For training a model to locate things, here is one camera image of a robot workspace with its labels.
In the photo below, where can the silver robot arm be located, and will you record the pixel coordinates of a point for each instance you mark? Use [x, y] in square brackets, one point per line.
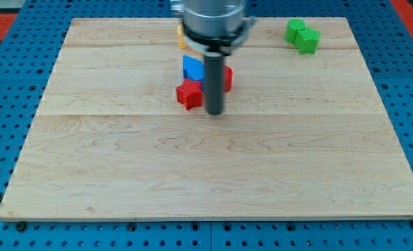
[213, 26]

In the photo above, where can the red star block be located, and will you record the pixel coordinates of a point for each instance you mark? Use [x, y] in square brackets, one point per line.
[189, 93]

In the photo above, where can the green circle block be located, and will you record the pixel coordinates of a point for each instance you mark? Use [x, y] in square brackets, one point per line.
[293, 27]

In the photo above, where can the green star block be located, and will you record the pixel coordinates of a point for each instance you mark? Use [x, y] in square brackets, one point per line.
[307, 40]

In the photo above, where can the red round block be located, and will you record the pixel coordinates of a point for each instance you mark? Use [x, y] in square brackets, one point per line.
[228, 79]

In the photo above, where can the blue angular block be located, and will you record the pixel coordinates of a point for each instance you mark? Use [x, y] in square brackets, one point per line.
[193, 69]

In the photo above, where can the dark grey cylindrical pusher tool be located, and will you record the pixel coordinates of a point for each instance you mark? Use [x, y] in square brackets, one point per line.
[213, 82]

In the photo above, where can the light wooden board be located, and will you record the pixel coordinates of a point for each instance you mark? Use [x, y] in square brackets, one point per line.
[301, 137]

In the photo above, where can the yellow block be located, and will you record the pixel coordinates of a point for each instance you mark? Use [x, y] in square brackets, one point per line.
[181, 37]

